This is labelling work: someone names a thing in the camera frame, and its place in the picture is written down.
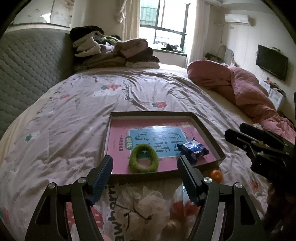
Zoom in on clothes on window sill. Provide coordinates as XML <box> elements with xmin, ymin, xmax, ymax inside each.
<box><xmin>161</xmin><ymin>44</ymin><xmax>183</xmax><ymax>53</ymax></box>

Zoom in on floral wall painting panels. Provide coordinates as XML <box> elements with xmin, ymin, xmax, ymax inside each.
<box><xmin>12</xmin><ymin>0</ymin><xmax>75</xmax><ymax>27</ymax></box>

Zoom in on beige curtain left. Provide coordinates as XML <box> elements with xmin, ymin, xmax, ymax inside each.
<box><xmin>115</xmin><ymin>0</ymin><xmax>140</xmax><ymax>41</ymax></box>

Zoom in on strawberry print bed sheet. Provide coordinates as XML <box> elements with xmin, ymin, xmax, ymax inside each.
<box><xmin>1</xmin><ymin>67</ymin><xmax>268</xmax><ymax>240</ymax></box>

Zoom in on wall mounted television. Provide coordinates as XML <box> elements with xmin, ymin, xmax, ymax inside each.
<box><xmin>255</xmin><ymin>45</ymin><xmax>288</xmax><ymax>81</ymax></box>

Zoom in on pink quilted blanket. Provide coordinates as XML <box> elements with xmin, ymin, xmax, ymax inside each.
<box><xmin>187</xmin><ymin>60</ymin><xmax>295</xmax><ymax>143</ymax></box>

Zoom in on chair by wall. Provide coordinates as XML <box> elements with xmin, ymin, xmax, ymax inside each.
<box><xmin>217</xmin><ymin>45</ymin><xmax>236</xmax><ymax>66</ymax></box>

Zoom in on white storage boxes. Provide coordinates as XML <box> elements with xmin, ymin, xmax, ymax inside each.
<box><xmin>259</xmin><ymin>80</ymin><xmax>286</xmax><ymax>111</ymax></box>

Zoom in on white air conditioner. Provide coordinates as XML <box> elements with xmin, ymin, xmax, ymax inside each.
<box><xmin>224</xmin><ymin>14</ymin><xmax>253</xmax><ymax>26</ymax></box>

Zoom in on shallow dark cardboard tray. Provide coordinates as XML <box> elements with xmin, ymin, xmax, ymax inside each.
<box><xmin>104</xmin><ymin>111</ymin><xmax>225</xmax><ymax>182</ymax></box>

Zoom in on blue snack packet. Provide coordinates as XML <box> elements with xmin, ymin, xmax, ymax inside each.
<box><xmin>177</xmin><ymin>138</ymin><xmax>209</xmax><ymax>164</ymax></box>

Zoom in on beige curtain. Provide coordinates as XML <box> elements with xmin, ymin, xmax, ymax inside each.
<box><xmin>186</xmin><ymin>1</ymin><xmax>210</xmax><ymax>66</ymax></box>
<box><xmin>115</xmin><ymin>0</ymin><xmax>140</xmax><ymax>41</ymax></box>

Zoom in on green knitted ring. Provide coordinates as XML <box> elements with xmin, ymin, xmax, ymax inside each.
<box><xmin>128</xmin><ymin>143</ymin><xmax>160</xmax><ymax>173</ymax></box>

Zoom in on grey quilted headboard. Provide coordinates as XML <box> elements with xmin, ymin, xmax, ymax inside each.
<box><xmin>1</xmin><ymin>28</ymin><xmax>73</xmax><ymax>135</ymax></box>

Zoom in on surprise egg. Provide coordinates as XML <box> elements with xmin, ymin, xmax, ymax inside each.
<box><xmin>171</xmin><ymin>184</ymin><xmax>200</xmax><ymax>221</ymax></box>

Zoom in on beige curtain right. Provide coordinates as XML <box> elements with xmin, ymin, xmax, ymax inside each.
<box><xmin>186</xmin><ymin>1</ymin><xmax>210</xmax><ymax>66</ymax></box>

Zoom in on white plush toy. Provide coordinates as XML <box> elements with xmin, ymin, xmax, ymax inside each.
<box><xmin>115</xmin><ymin>186</ymin><xmax>170</xmax><ymax>240</ymax></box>

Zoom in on orange mandarin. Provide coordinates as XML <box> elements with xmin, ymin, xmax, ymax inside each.
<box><xmin>210</xmin><ymin>169</ymin><xmax>223</xmax><ymax>184</ymax></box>

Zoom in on pile of folded clothes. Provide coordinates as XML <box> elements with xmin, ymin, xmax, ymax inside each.
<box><xmin>70</xmin><ymin>26</ymin><xmax>159</xmax><ymax>72</ymax></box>

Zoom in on person's hand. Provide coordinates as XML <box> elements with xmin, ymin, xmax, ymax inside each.
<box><xmin>102</xmin><ymin>234</ymin><xmax>112</xmax><ymax>241</ymax></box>

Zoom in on window with dark frame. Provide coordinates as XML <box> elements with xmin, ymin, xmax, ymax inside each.
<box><xmin>139</xmin><ymin>0</ymin><xmax>191</xmax><ymax>52</ymax></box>

